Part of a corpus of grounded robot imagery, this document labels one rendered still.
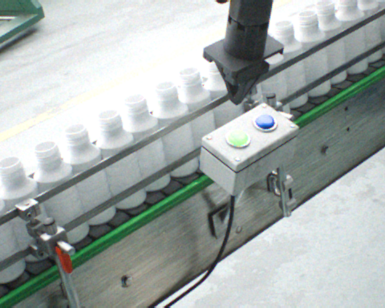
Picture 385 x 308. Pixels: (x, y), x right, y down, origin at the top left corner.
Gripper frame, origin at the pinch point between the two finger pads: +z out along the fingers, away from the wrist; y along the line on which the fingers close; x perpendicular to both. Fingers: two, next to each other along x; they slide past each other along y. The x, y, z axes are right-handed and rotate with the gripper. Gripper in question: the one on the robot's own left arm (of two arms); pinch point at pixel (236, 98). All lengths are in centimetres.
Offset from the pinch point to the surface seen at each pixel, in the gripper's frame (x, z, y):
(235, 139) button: 1.6, 6.9, 0.4
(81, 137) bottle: -14.9, 9.5, 17.1
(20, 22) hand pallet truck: -345, 247, -167
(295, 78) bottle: -11.2, 17.1, -29.5
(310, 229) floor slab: -42, 142, -104
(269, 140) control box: 4.2, 7.8, -4.4
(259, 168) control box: 5.2, 11.6, -2.1
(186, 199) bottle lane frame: -4.8, 24.0, 2.9
